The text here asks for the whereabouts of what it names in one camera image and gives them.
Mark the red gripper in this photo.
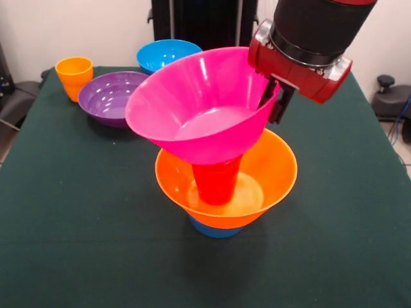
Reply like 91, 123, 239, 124
247, 38, 353, 124

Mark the large orange bowl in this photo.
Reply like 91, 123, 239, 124
154, 128, 298, 230

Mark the orange-red cup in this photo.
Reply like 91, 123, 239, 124
191, 153, 243, 206

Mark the large pink bowl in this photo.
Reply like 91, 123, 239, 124
125, 47, 283, 166

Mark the small blue bowl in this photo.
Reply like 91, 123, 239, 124
188, 215, 247, 239

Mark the large blue bowl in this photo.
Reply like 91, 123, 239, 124
136, 39, 203, 75

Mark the purple bowl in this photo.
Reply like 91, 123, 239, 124
78, 71, 150, 129

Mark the yellow-orange cup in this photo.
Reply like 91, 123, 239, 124
55, 56, 94, 103

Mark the dark green tablecloth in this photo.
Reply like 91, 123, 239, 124
0, 65, 411, 308

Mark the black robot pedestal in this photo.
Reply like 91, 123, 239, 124
147, 0, 277, 51

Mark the blue cable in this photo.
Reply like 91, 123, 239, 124
388, 96, 411, 145

